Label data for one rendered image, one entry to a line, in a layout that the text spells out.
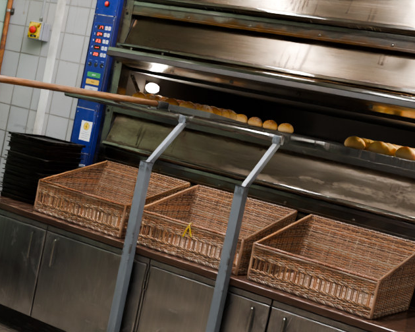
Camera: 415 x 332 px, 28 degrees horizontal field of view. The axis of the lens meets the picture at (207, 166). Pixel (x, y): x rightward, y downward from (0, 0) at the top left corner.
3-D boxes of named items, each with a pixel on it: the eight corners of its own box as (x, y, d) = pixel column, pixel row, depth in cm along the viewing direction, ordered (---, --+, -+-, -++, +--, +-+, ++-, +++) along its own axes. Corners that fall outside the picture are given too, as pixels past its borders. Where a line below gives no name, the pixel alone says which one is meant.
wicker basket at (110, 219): (97, 210, 437) (107, 159, 435) (182, 237, 407) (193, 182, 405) (30, 209, 396) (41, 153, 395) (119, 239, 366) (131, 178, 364)
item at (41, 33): (35, 39, 469) (38, 22, 468) (47, 42, 463) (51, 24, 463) (26, 37, 462) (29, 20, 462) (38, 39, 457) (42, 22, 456)
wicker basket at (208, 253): (186, 238, 406) (197, 183, 404) (288, 269, 377) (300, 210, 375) (127, 242, 364) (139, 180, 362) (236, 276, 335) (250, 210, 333)
